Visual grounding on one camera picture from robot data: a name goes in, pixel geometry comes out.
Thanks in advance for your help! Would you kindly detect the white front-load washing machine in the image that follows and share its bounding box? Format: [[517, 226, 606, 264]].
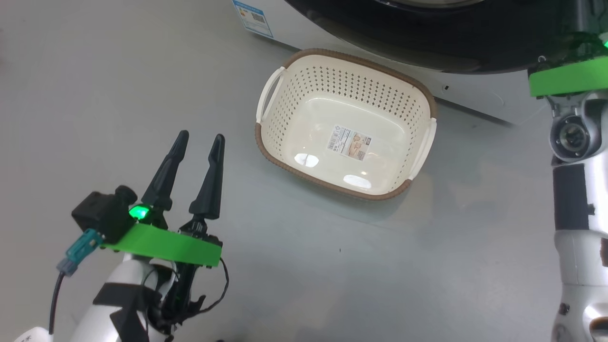
[[232, 0, 608, 126]]

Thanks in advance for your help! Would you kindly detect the black camera cable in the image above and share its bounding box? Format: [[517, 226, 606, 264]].
[[49, 272, 66, 335]]

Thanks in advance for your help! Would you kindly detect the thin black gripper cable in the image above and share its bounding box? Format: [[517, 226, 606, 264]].
[[190, 258, 230, 315]]

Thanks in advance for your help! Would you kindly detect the basket product label sticker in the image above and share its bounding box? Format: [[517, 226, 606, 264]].
[[327, 125, 372, 161]]

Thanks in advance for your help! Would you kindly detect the blue energy label sticker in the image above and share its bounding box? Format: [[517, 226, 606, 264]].
[[232, 0, 275, 38]]

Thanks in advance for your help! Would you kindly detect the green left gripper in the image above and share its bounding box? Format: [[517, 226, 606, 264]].
[[102, 130, 226, 266]]

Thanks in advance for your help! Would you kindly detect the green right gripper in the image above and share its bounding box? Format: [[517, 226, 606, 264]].
[[528, 56, 608, 98]]

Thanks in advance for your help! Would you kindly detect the glass washing machine door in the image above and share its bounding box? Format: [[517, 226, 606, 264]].
[[284, 0, 585, 74]]

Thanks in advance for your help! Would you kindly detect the cream laundry basket brown rim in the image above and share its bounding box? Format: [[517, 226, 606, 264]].
[[255, 48, 437, 200]]

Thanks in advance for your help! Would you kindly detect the teal camera cable connector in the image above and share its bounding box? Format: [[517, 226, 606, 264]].
[[57, 229, 104, 277]]

